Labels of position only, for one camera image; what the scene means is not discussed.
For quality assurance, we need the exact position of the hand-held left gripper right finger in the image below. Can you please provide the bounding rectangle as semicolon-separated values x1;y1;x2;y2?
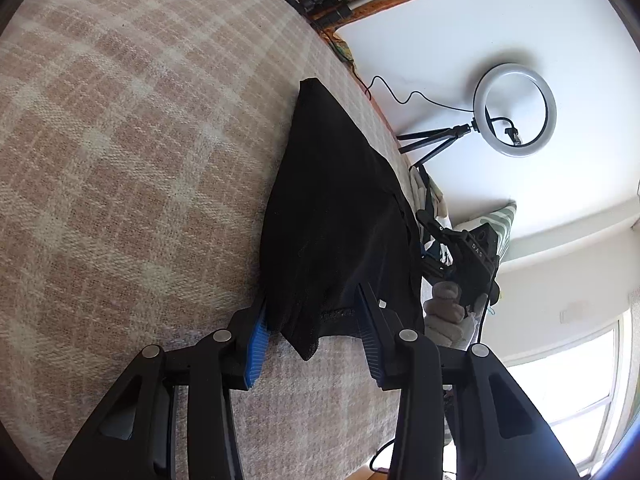
355;282;583;480

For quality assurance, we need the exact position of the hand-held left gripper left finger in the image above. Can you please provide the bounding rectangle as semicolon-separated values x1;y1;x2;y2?
52;302;271;480

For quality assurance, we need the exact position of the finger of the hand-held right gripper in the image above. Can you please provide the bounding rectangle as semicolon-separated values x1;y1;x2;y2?
420;255;457;281
416;207;466;251

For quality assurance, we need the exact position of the black t-shirt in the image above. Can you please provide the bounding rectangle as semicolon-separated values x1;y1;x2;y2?
260;77;426;361

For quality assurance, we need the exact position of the person's right hand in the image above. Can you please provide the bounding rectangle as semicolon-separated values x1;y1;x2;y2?
422;281;488;351

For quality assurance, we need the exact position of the white tote bag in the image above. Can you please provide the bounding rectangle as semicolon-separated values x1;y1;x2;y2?
407;165;453;271

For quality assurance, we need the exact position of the green striped pillow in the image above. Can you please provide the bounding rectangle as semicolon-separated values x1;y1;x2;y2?
455;201;518;266

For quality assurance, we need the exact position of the window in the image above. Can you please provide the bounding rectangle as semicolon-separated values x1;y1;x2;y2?
500;310;640;476

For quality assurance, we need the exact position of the green yellow cloth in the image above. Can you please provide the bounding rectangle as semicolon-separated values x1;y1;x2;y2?
327;27;357;73

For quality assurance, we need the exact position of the beige plaid blanket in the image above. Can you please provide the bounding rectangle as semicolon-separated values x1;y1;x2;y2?
0;0;451;480

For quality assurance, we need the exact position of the black ring light tripod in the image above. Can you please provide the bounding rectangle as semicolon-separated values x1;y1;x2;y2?
396;122;473;166

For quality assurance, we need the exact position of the black ring light cable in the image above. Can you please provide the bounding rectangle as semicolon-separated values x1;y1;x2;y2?
364;76;476;111

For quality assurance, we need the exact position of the white ring light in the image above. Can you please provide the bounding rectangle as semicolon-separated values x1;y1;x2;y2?
471;62;557;158

